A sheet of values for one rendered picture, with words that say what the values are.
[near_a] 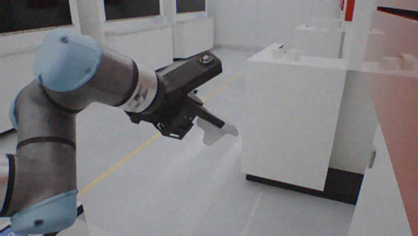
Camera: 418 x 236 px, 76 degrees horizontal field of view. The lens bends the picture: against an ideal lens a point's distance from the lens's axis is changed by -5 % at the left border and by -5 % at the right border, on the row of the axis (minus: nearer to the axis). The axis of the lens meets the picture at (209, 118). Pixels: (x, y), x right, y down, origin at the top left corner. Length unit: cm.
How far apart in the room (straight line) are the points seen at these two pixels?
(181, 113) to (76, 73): 20
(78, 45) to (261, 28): 783
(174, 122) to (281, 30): 759
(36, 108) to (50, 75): 8
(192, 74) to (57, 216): 28
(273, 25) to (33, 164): 782
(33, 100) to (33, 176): 11
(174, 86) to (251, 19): 775
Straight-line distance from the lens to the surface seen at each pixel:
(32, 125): 42
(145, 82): 41
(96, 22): 475
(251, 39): 823
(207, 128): 52
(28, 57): 367
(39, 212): 38
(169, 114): 49
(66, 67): 35
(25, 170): 38
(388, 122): 29
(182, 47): 653
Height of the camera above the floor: 135
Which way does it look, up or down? 23 degrees down
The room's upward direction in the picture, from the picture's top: straight up
